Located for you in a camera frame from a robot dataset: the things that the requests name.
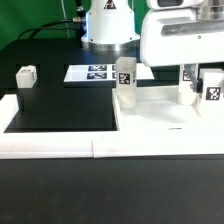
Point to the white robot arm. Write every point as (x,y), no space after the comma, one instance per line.
(110,24)

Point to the white square table top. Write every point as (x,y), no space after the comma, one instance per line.
(158,108)

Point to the white sheet with fiducial markers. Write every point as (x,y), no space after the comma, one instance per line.
(102,72)

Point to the white U-shaped obstacle fence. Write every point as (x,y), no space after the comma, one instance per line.
(137,138)

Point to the black cable thick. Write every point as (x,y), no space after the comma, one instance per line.
(66,25)

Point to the black cable connector upright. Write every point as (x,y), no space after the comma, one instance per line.
(79,8)

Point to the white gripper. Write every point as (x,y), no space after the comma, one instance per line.
(189,32)

